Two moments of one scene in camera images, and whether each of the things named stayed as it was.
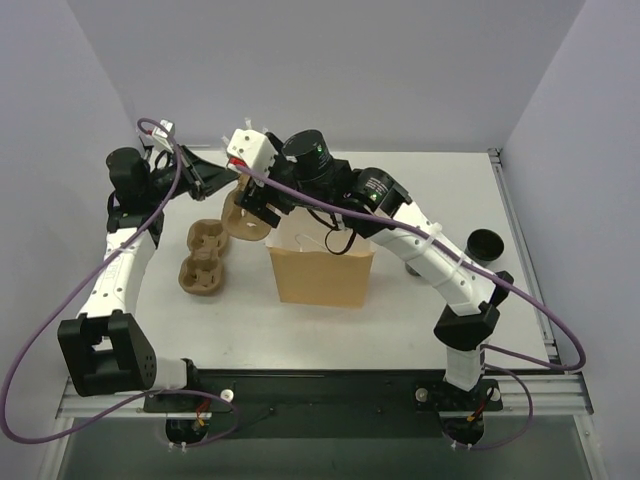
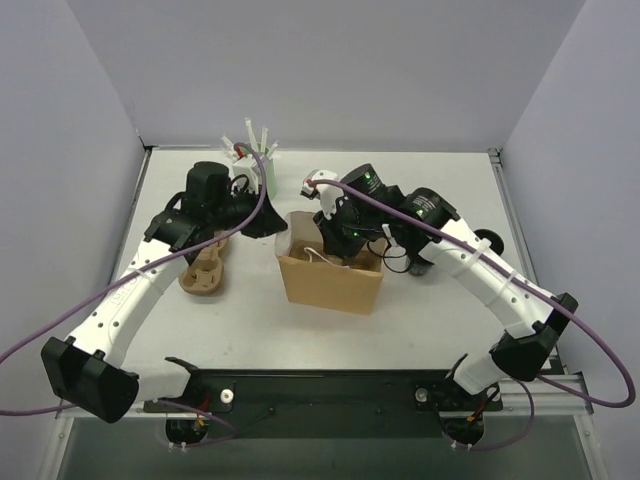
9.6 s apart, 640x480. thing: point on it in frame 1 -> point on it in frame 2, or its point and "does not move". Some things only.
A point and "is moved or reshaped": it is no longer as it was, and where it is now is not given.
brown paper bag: (315, 265) is moved or reshaped
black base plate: (327, 403) does not move
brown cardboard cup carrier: (202, 273) does not move
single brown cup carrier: (241, 221) is moved or reshaped
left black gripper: (198, 176) -> (257, 215)
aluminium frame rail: (538, 393) does not move
